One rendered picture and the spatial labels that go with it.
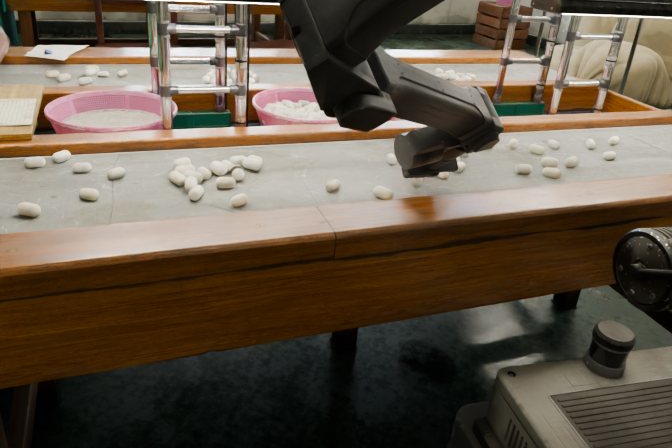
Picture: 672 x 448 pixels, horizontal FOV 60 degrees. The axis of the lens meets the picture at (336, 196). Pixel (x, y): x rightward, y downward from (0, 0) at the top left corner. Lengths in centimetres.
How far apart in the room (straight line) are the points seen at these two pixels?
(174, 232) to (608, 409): 76
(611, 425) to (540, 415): 11
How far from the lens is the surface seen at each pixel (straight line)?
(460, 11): 748
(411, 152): 90
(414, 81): 66
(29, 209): 97
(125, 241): 83
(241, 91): 123
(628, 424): 113
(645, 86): 415
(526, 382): 112
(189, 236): 83
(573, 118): 162
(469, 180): 116
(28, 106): 135
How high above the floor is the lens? 118
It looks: 26 degrees down
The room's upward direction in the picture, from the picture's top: 5 degrees clockwise
